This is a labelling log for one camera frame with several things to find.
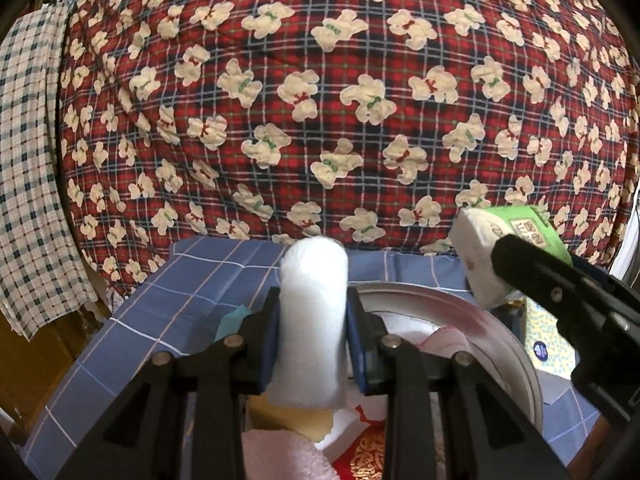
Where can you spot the red gold embroidered pouch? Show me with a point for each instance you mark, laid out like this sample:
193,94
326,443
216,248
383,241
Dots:
364,458

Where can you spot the blue plaid tablecloth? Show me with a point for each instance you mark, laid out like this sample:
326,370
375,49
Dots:
178,309

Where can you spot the white towel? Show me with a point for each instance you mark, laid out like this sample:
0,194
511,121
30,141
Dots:
311,367

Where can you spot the blue dotted tissue box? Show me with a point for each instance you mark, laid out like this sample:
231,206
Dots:
549,351

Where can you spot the red plaid bear blanket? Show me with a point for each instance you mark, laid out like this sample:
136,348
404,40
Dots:
373,122

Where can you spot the teal cloth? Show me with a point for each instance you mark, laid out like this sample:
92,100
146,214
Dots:
231,322

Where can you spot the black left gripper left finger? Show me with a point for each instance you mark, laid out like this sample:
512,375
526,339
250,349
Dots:
140,435

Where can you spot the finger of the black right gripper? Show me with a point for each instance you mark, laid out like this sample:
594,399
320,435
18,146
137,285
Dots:
551,282

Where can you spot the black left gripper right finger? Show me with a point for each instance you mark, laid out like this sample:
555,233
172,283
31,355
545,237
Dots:
486,435

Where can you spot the round metal tin container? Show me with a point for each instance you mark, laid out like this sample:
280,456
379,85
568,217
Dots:
414,312

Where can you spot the green tissue pack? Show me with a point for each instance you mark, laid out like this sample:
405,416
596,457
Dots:
498,247

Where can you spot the pink towel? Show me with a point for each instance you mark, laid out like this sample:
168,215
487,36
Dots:
283,454

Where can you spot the green checked hanging cloth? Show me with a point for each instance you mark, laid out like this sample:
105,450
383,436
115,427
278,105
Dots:
42,274

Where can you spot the yellow sponge block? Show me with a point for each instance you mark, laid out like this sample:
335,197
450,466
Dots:
309,422

